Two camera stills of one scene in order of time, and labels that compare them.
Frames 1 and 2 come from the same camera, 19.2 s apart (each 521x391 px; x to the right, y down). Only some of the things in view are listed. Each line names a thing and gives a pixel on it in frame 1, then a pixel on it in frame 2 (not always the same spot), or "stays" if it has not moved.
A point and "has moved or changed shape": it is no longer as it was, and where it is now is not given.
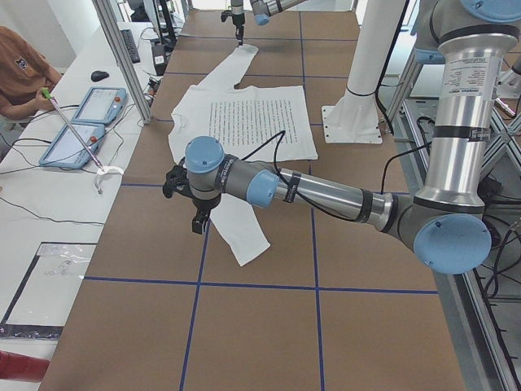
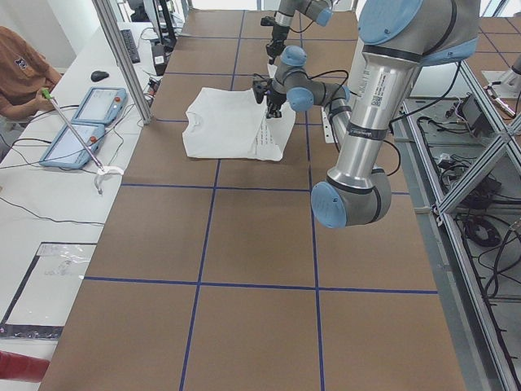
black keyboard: (129, 42) stays
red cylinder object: (17, 366) stays
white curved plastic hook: (107, 169) stays
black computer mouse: (98, 76) stays
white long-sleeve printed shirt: (268, 124) has moved or changed shape
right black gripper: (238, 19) -> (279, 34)
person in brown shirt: (24, 73) stays
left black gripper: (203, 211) -> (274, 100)
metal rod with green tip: (46, 93) stays
